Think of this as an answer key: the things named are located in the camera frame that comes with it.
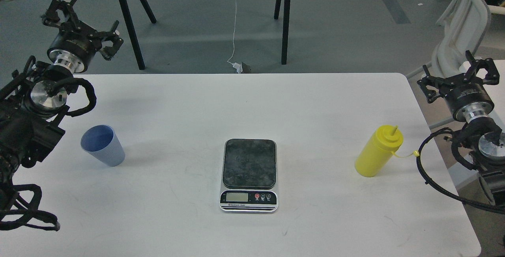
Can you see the yellow squeeze bottle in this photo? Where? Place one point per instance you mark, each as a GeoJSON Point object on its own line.
{"type": "Point", "coordinates": [383, 144]}

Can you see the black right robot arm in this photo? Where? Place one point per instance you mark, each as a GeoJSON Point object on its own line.
{"type": "Point", "coordinates": [479, 145]}

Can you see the digital kitchen scale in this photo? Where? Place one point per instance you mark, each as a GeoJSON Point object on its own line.
{"type": "Point", "coordinates": [249, 176]}

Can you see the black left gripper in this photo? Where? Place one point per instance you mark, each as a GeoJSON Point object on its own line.
{"type": "Point", "coordinates": [75, 43]}

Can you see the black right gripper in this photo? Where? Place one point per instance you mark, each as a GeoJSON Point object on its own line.
{"type": "Point", "coordinates": [467, 97]}

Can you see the blue plastic cup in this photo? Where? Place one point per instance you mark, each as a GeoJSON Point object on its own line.
{"type": "Point", "coordinates": [103, 144]}

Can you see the white office chair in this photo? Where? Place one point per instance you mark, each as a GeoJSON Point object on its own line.
{"type": "Point", "coordinates": [465, 23]}

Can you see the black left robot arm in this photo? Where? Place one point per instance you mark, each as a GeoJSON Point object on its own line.
{"type": "Point", "coordinates": [36, 100]}

